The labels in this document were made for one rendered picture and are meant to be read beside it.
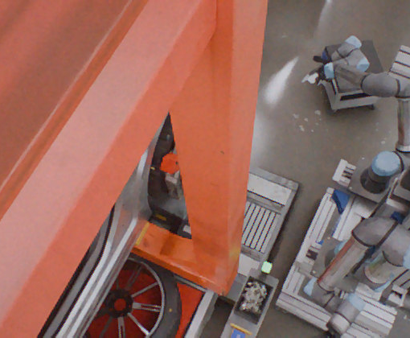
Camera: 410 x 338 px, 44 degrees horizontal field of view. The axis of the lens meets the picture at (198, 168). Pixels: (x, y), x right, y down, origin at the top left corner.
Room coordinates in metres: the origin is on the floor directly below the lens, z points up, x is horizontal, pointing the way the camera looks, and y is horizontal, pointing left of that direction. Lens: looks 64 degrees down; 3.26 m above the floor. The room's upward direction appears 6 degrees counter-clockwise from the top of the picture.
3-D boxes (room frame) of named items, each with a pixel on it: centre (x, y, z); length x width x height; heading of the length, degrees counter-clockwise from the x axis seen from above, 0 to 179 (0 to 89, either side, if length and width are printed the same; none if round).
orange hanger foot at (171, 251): (0.83, 0.24, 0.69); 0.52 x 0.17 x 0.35; 59
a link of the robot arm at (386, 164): (1.01, -0.92, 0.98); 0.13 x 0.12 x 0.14; 105
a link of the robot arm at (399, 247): (0.49, -0.73, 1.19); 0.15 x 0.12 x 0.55; 43
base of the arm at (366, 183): (1.01, -0.91, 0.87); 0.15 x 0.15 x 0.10
